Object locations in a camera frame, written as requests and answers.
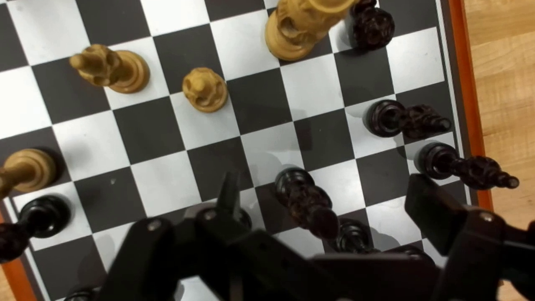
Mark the light wooden chess pawn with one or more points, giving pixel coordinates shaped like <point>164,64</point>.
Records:
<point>204,89</point>

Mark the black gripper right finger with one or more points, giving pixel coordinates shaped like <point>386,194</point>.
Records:
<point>481,249</point>

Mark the light wooden chess king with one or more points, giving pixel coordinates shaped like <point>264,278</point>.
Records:
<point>296,27</point>

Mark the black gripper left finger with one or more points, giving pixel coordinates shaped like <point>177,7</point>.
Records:
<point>157,252</point>

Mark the wooden chess board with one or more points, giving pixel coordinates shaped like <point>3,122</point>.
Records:
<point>130,156</point>

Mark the butcher block table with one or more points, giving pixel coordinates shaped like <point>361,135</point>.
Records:
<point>501,35</point>

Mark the dark chess piece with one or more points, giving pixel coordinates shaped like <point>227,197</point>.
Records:
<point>311,209</point>

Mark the light wooden chess bishop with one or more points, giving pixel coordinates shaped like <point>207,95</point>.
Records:
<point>120,70</point>

